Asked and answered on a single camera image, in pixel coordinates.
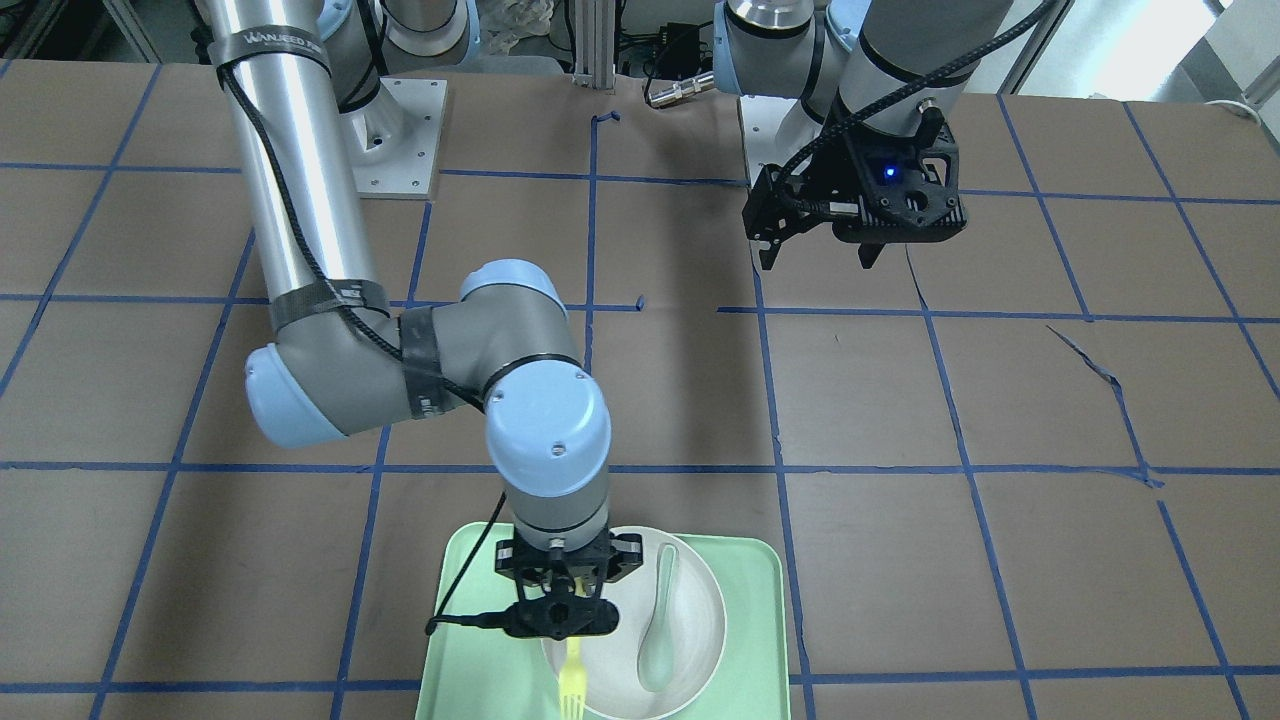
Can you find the black power brick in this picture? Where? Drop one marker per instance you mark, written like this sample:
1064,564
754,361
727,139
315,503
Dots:
678,53

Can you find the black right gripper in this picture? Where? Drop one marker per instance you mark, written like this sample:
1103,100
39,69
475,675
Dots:
510,561

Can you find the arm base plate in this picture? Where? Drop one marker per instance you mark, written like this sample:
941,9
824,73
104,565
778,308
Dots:
393,141
773,129

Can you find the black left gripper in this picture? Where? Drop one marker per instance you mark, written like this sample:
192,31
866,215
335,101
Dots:
838,166

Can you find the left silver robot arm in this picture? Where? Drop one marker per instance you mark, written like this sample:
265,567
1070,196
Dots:
852,62

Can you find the yellow plastic fork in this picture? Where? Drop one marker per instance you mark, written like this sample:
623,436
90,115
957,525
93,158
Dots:
572,681

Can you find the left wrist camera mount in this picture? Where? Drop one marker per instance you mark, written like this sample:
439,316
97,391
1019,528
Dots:
909,190

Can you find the aluminium frame post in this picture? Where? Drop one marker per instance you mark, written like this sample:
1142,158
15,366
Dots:
594,44

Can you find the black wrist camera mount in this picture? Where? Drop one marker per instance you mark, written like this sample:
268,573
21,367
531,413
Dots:
559,616

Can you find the pale green plastic spoon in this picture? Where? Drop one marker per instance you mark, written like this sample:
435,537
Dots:
656,654

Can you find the silver cable connector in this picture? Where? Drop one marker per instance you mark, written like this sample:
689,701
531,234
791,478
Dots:
681,90

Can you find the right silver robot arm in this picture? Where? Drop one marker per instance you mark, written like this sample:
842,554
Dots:
319,128

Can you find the mint green tray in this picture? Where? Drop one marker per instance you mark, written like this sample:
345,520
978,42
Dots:
472,673

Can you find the white round plate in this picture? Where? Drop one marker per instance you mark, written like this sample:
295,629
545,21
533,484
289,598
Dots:
695,622

